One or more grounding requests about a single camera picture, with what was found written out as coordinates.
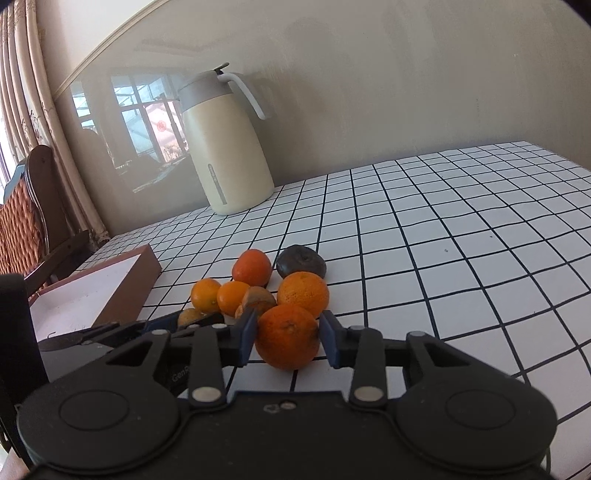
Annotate small orange left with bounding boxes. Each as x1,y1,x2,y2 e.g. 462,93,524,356
190,278,221,315

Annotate large orange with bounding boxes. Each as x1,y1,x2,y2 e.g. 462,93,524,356
276,271,329,318
256,304,320,371

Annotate small orange middle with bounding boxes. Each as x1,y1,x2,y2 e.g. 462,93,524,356
216,281,249,317

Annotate checkered white tablecloth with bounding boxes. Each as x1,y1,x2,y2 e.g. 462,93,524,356
90,142,590,479

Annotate large orange behind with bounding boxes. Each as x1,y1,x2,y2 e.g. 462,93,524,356
276,271,329,318

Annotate beige floral curtain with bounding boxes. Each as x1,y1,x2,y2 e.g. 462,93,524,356
1,1,110,248

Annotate cream thermos jug grey lid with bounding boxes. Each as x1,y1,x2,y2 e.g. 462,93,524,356
178,62,274,215

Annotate brown box white inside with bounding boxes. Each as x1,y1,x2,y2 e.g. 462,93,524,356
30,245,161,341

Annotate brown dried fruit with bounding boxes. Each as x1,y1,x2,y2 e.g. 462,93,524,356
235,286,276,319

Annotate reddish tangerine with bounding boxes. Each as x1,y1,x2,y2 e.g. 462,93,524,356
231,249,273,287

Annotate dark purple fruit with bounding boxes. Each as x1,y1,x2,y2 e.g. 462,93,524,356
276,245,327,278

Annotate small orange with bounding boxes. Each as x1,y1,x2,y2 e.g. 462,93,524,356
216,281,249,317
190,278,221,315

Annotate wooden sofa orange cushions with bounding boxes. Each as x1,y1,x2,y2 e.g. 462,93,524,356
1,145,91,296

